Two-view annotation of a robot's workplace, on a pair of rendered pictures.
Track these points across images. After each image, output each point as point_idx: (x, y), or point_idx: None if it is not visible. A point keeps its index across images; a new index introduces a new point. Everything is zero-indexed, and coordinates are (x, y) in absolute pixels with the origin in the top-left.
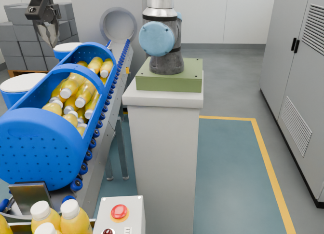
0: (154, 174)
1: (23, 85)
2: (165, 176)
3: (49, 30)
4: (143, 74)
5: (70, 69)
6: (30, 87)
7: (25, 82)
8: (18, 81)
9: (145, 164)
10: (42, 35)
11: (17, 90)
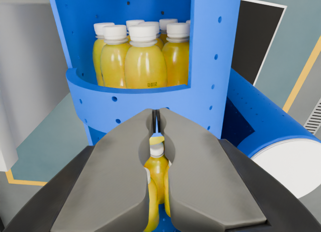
0: None
1: (286, 159)
2: None
3: (137, 171)
4: None
5: (126, 92)
6: (271, 153)
7: (285, 171)
8: (299, 175)
9: None
10: (204, 141)
11: (294, 141)
